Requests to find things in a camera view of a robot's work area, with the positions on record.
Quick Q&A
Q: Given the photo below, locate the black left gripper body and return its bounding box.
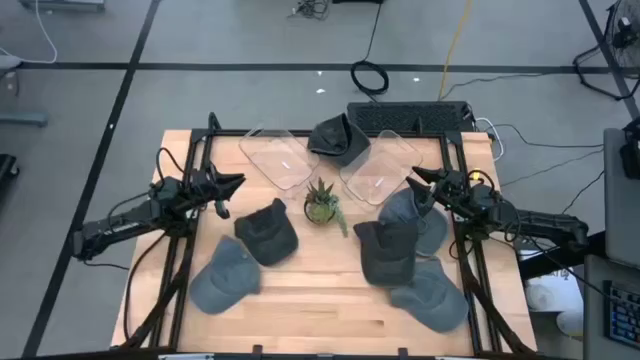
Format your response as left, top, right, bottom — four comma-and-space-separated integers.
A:
189, 163, 222, 204

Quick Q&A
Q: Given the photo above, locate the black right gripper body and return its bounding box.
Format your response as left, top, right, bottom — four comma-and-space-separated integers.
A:
438, 168, 472, 202

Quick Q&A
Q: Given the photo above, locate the grey baseball cap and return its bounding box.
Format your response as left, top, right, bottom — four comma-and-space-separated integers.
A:
188, 234, 262, 316
378, 187, 450, 259
388, 255, 470, 335

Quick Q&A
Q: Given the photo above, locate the black baseball cap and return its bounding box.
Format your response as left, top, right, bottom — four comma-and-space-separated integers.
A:
306, 112, 372, 169
233, 197, 300, 267
352, 219, 420, 289

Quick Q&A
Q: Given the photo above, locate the clear plastic container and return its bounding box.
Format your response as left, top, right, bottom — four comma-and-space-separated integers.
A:
338, 128, 424, 207
238, 127, 321, 192

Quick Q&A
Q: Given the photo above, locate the black computer case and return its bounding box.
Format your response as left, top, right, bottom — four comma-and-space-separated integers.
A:
346, 101, 476, 135

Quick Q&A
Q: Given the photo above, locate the potted succulent plant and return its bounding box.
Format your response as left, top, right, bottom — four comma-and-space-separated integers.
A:
303, 177, 350, 239

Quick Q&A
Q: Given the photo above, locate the black desk crossbar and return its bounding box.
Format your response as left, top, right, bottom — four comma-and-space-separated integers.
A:
517, 230, 609, 281

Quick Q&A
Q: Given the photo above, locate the white cardboard box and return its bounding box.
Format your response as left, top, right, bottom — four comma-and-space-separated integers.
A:
519, 249, 585, 341

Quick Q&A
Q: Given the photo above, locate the grey desk panel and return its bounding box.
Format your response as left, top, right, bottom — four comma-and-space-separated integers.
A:
602, 127, 640, 271

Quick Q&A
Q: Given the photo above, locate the black device on desk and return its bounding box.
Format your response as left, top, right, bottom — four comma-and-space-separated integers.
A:
619, 117, 640, 181

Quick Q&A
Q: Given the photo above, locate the grey furniture foot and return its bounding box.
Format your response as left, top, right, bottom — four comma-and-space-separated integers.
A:
18, 0, 107, 12
0, 112, 50, 127

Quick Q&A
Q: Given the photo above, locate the keyboard with coloured keys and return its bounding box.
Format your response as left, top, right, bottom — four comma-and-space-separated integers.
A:
602, 279, 640, 351

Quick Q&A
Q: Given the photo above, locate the black floor fan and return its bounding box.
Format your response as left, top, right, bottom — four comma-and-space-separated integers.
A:
572, 0, 640, 101

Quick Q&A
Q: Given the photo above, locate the black metal table frame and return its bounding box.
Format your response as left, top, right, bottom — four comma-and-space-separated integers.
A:
110, 112, 539, 360

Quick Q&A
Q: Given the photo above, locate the yellow cable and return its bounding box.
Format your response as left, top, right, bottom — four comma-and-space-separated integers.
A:
437, 0, 474, 101

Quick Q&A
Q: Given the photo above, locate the black coiled cable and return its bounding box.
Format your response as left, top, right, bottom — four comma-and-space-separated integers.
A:
349, 0, 390, 96

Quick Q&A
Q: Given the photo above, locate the tangle of dark cables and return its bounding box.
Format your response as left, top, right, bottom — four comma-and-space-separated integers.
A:
287, 0, 332, 21

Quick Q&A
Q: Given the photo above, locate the white cable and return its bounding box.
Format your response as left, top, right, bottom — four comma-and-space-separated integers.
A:
0, 0, 59, 65

